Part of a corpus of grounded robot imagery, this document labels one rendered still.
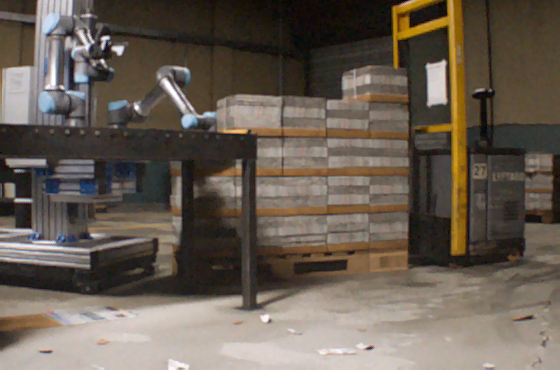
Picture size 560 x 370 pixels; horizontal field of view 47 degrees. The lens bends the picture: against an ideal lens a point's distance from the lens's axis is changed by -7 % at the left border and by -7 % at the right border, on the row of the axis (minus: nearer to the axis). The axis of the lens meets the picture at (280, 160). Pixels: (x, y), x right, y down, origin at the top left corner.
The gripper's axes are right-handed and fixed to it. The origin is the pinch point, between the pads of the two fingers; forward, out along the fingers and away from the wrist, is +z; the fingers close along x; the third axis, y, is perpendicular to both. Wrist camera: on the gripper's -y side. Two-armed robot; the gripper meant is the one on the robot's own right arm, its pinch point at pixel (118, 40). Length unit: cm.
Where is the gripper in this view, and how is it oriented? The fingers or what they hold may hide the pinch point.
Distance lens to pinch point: 322.2
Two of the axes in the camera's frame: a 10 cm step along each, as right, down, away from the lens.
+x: -6.4, -1.5, -7.5
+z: 7.6, -0.1, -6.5
